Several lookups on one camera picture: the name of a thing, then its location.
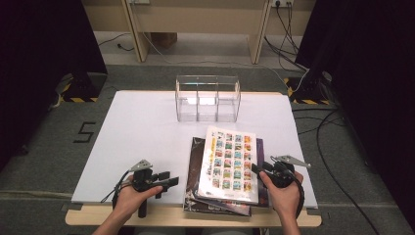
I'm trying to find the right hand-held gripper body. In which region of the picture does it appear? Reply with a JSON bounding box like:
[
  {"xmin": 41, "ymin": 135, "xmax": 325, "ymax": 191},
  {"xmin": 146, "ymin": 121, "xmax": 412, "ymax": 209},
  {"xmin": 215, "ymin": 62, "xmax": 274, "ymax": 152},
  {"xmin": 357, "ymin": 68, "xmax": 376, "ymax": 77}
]
[{"xmin": 268, "ymin": 155, "xmax": 311, "ymax": 189}]

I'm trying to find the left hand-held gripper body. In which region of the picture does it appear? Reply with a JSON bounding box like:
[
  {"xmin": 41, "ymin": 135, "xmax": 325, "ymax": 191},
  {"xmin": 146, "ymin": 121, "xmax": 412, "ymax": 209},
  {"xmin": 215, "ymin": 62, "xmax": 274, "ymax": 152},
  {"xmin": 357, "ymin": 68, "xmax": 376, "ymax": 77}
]
[{"xmin": 129, "ymin": 159, "xmax": 164, "ymax": 219}]

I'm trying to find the white book with picture grid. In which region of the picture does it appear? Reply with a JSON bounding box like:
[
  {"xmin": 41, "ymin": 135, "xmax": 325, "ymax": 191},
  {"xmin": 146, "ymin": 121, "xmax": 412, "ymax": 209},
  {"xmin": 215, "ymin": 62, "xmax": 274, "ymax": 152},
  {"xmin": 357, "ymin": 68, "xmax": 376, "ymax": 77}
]
[{"xmin": 197, "ymin": 125, "xmax": 265, "ymax": 206}]

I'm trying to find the black and red magazine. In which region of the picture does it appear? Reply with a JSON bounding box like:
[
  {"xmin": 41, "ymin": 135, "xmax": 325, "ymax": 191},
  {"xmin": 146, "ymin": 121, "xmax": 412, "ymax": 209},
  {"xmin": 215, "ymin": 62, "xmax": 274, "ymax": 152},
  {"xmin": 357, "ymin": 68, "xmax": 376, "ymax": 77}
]
[{"xmin": 183, "ymin": 136, "xmax": 213, "ymax": 216}]

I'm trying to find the clear acrylic book rack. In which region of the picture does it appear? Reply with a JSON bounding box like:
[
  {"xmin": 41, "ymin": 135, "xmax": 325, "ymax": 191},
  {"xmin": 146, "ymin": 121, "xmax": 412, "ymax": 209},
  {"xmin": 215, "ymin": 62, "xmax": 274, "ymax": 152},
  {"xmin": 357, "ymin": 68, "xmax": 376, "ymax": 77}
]
[{"xmin": 174, "ymin": 74, "xmax": 242, "ymax": 123}]

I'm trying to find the person's right hand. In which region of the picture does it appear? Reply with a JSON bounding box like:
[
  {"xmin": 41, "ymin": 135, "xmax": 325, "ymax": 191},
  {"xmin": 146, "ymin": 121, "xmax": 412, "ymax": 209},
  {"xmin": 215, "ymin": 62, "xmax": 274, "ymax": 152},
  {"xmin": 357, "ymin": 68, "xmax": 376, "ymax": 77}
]
[{"xmin": 258, "ymin": 170, "xmax": 304, "ymax": 215}]

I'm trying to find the person's left hand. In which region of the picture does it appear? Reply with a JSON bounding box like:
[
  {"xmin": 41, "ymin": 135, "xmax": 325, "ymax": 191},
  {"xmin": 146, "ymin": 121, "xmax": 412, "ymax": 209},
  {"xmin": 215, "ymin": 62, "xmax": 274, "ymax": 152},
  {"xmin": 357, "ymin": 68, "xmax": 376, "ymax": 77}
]
[{"xmin": 112, "ymin": 175, "xmax": 164, "ymax": 218}]

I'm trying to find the white table mat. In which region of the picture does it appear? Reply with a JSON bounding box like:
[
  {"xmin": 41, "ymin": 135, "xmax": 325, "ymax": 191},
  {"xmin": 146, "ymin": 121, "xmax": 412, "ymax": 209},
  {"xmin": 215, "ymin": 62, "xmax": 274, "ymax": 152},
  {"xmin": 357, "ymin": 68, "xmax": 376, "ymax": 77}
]
[{"xmin": 70, "ymin": 90, "xmax": 319, "ymax": 210}]

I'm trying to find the black stand base striped tape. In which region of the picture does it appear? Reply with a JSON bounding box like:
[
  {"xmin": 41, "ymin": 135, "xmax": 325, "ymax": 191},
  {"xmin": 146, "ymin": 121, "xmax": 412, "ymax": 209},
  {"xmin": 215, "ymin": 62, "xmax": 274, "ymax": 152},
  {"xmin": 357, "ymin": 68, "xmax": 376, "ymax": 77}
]
[
  {"xmin": 55, "ymin": 71, "xmax": 109, "ymax": 104},
  {"xmin": 283, "ymin": 70, "xmax": 332, "ymax": 106}
]

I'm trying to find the black curtain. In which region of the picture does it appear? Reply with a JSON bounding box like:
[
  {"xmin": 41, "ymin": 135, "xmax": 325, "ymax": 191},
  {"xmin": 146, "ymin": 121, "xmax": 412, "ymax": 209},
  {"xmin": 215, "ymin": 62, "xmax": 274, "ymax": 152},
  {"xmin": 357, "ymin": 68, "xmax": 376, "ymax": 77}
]
[
  {"xmin": 295, "ymin": 0, "xmax": 415, "ymax": 229},
  {"xmin": 0, "ymin": 0, "xmax": 109, "ymax": 170}
]

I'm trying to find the brown cardboard box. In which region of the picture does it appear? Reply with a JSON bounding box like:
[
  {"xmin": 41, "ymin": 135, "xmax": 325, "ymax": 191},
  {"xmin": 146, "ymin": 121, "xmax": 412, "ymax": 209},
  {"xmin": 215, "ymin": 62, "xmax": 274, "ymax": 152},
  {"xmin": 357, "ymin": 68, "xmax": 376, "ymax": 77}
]
[{"xmin": 150, "ymin": 31, "xmax": 179, "ymax": 50}]

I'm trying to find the beige wooden desk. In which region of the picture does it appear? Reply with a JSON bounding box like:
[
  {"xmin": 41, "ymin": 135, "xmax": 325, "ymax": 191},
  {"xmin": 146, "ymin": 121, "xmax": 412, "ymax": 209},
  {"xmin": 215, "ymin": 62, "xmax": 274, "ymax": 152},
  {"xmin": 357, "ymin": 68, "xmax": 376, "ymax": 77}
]
[{"xmin": 120, "ymin": 0, "xmax": 273, "ymax": 66}]

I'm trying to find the right hand-held gripper cable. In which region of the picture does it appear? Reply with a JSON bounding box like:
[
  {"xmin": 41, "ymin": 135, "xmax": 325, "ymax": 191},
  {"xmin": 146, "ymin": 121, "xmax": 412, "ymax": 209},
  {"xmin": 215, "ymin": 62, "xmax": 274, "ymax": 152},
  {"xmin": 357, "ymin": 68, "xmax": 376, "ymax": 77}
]
[{"xmin": 270, "ymin": 156, "xmax": 306, "ymax": 219}]

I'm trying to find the hand-held gripper cable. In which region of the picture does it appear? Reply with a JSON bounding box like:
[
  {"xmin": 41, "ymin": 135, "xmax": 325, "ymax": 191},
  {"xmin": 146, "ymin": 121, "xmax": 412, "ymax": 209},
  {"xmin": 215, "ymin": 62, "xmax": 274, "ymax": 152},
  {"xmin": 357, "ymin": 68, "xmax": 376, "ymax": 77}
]
[
  {"xmin": 100, "ymin": 169, "xmax": 133, "ymax": 211},
  {"xmin": 270, "ymin": 156, "xmax": 306, "ymax": 219}
]

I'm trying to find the left hand-held gripper cable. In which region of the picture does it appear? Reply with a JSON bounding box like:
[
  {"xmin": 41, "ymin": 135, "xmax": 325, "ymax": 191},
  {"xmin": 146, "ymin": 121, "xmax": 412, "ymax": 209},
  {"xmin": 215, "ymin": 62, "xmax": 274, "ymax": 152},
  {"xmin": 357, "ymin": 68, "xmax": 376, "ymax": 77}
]
[{"xmin": 100, "ymin": 169, "xmax": 133, "ymax": 211}]

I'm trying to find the long black floor cable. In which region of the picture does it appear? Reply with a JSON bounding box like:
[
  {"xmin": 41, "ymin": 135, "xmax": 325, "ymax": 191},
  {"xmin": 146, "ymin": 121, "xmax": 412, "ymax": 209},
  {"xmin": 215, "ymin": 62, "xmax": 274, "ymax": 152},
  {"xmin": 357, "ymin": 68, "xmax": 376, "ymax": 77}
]
[{"xmin": 292, "ymin": 107, "xmax": 381, "ymax": 235}]

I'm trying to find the black cable bundle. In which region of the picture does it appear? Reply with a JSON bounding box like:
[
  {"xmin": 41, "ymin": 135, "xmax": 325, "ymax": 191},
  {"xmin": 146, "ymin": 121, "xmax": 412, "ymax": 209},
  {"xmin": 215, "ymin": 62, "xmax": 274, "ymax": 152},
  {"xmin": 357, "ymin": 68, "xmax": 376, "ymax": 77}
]
[{"xmin": 263, "ymin": 1, "xmax": 309, "ymax": 72}]

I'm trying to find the thin black floor cable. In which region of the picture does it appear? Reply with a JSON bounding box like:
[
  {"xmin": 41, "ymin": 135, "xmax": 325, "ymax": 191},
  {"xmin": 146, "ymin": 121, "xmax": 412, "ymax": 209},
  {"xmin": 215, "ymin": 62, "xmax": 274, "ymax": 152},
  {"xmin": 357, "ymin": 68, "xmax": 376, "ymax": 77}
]
[{"xmin": 97, "ymin": 32, "xmax": 135, "ymax": 53}]

